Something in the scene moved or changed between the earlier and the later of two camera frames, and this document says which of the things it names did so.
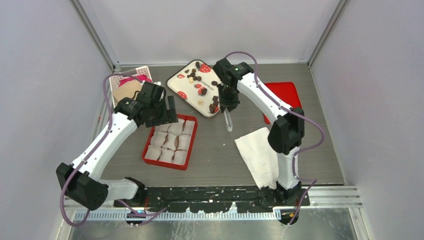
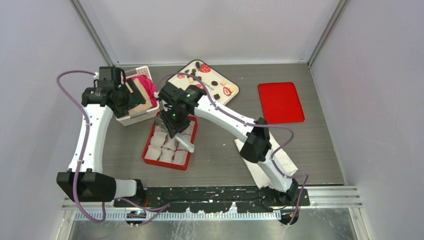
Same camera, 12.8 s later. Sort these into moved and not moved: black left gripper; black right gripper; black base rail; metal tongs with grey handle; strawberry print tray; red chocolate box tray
Moved: black right gripper; metal tongs with grey handle; black left gripper
Not moved: black base rail; red chocolate box tray; strawberry print tray
